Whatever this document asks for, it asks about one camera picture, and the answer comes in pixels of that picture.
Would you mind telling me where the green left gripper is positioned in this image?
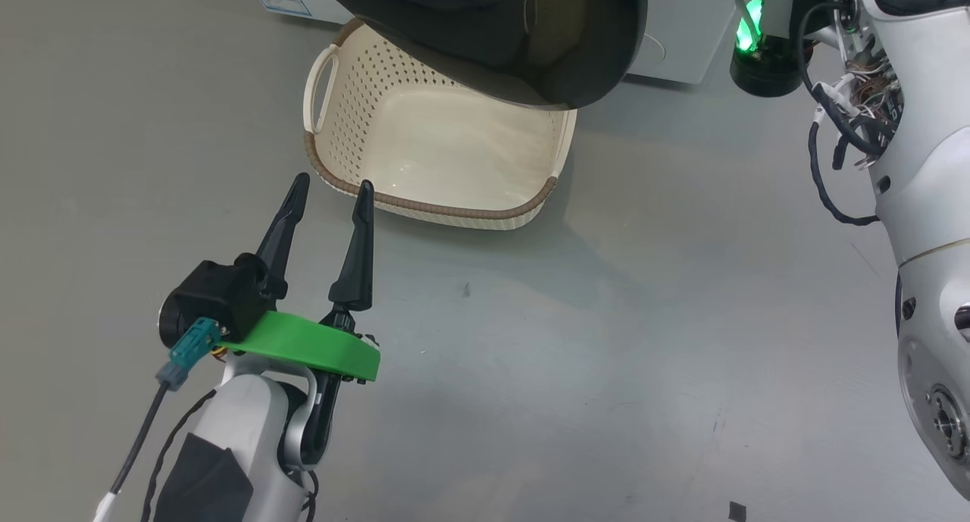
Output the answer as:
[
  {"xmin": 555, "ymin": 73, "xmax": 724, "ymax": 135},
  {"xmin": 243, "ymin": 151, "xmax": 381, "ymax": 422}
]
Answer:
[{"xmin": 218, "ymin": 173, "xmax": 382, "ymax": 386}]

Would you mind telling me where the black glass washing machine door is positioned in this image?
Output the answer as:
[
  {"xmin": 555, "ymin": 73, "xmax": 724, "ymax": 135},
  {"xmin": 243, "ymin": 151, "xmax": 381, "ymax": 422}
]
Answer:
[{"xmin": 309, "ymin": 0, "xmax": 650, "ymax": 111}]

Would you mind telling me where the cream perforated laundry basket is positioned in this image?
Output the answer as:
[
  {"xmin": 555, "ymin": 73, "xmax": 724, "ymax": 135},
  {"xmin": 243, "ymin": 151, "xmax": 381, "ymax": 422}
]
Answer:
[{"xmin": 303, "ymin": 18, "xmax": 578, "ymax": 230}]

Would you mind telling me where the white washing machine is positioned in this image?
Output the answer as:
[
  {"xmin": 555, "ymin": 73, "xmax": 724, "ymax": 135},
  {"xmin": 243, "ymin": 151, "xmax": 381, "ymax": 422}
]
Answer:
[{"xmin": 242, "ymin": 0, "xmax": 740, "ymax": 85}]

